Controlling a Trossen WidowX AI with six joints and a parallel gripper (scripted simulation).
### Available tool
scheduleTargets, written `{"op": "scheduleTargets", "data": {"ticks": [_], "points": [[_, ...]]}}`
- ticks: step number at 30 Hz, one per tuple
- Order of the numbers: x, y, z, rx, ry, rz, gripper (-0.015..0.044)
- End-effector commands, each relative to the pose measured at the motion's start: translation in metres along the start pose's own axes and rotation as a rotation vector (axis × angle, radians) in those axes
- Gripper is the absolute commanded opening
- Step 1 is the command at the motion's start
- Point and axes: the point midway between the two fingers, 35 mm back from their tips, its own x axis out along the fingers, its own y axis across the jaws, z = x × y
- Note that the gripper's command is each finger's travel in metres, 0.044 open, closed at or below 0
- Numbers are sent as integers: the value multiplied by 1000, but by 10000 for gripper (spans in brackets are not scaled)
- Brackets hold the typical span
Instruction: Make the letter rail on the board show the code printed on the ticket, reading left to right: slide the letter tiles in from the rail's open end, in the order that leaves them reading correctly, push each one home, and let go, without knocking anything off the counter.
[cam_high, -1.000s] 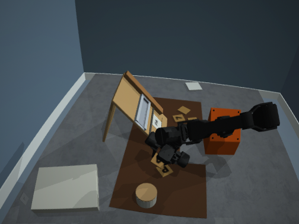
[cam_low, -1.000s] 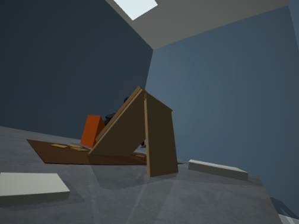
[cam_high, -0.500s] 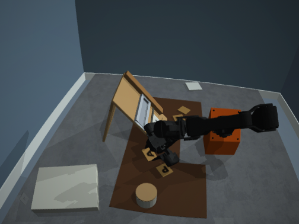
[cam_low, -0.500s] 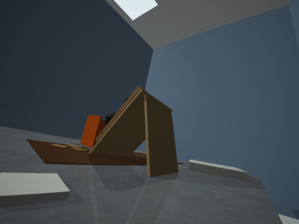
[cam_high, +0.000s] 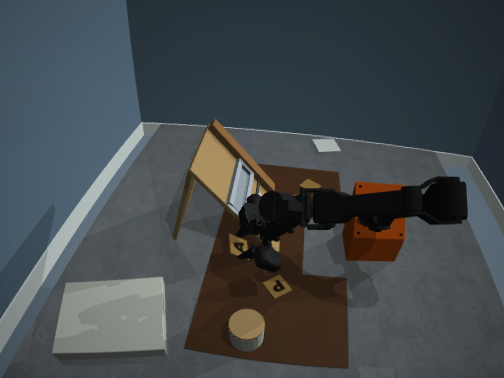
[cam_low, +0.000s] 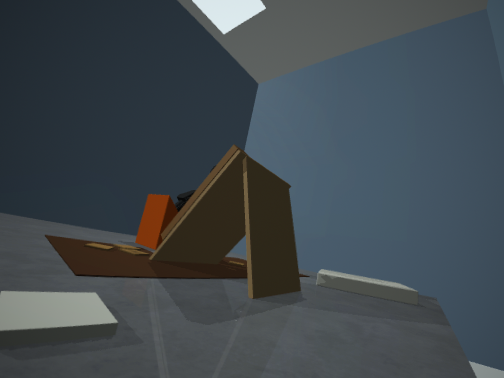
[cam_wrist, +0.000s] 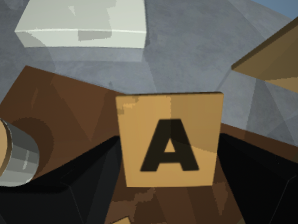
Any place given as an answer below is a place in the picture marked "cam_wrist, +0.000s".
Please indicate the pale grey flat box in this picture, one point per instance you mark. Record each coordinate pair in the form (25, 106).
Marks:
(80, 23)

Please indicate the grey cylinder with tan lid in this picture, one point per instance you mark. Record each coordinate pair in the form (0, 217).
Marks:
(19, 156)

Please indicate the tan tile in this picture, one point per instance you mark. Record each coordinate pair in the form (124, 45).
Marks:
(124, 220)
(169, 138)

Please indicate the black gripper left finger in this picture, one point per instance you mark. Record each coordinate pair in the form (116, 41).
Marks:
(77, 193)

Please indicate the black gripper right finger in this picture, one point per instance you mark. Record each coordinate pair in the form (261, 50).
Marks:
(264, 185)

